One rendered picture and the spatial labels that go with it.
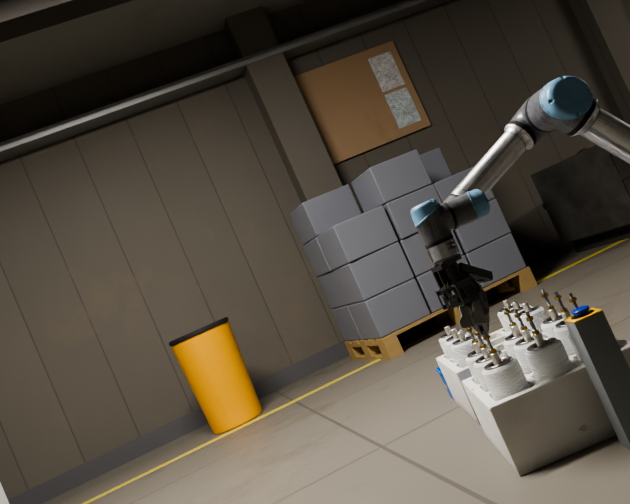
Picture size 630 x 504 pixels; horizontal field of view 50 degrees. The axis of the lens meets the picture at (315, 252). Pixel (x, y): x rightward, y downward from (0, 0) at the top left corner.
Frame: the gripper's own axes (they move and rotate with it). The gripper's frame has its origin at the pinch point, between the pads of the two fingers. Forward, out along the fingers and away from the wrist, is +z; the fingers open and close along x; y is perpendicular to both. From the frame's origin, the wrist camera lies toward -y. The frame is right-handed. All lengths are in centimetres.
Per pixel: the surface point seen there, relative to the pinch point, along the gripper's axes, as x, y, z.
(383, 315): -195, -149, 8
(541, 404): 8.6, 2.5, 20.7
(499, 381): 1.7, 5.0, 12.6
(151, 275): -341, -90, -80
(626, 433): 26.2, 2.1, 30.0
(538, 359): 8.6, -3.6, 11.5
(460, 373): -37.4, -24.7, 17.3
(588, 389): 16.3, -6.3, 21.9
